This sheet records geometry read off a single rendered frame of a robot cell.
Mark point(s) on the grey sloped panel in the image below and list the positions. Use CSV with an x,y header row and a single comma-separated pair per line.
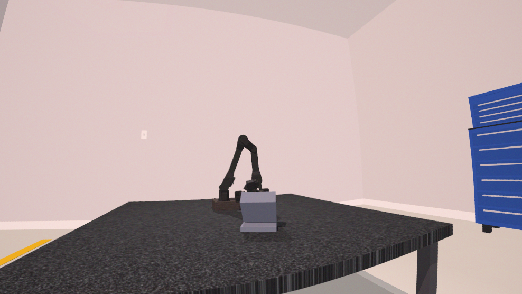
x,y
258,211

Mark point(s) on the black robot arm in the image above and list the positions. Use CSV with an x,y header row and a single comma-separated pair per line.
x,y
256,179

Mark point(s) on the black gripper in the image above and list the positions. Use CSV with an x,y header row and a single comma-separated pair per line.
x,y
238,193

